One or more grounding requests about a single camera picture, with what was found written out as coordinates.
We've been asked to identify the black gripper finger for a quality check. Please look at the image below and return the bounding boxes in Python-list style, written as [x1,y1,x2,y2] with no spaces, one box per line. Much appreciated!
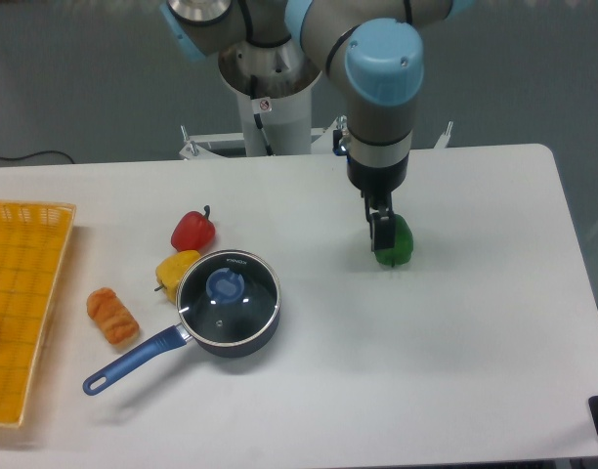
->
[368,209,396,252]

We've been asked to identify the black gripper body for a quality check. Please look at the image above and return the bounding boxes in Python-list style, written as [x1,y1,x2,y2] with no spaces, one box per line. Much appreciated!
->
[347,151,409,210]

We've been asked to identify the green bell pepper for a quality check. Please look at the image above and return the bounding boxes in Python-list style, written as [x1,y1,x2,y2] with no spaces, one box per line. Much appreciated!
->
[374,214,414,267]

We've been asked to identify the glass pot lid blue knob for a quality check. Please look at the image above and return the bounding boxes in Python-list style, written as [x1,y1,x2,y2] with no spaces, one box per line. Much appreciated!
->
[177,250,282,345]

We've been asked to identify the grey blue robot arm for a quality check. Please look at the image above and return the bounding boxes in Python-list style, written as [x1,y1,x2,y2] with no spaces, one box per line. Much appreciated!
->
[160,1,466,251]

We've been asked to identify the dark blue saucepan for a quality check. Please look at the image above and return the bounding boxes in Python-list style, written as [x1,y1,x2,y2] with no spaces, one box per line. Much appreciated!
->
[82,250,282,397]

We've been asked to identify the red bell pepper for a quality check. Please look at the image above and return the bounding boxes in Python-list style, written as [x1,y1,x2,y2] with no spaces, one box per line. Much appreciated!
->
[170,205,216,252]

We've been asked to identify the yellow bell pepper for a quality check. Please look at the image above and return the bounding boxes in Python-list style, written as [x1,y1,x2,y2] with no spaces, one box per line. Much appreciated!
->
[154,250,201,304]

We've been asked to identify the orange bread roll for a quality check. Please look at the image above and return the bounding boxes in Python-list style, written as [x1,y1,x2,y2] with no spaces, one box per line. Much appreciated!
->
[86,287,140,349]

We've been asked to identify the yellow wicker basket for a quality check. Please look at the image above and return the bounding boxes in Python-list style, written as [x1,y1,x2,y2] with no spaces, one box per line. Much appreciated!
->
[0,200,76,428]

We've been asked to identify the white bracket right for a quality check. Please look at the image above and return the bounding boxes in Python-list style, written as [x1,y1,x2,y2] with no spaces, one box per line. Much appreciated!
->
[434,120,453,149]

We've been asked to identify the black cable on floor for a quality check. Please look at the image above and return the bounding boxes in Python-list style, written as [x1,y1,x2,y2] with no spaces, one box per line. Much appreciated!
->
[0,149,75,164]

